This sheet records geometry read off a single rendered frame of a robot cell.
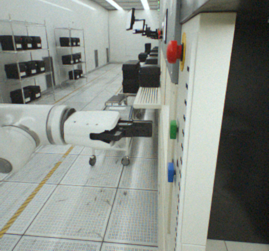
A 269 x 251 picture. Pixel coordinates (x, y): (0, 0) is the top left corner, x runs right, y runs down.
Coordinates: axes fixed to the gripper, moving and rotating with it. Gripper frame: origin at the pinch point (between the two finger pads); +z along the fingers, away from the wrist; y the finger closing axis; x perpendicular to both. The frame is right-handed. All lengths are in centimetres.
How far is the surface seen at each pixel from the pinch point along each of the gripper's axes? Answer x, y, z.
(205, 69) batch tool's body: 13.9, 14.2, 8.3
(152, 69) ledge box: -17, -233, -3
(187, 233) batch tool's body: -11.6, 14.2, 8.1
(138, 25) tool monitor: 45, -449, -39
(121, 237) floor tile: -120, -81, -19
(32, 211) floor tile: -120, -99, -98
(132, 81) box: -52, -343, -41
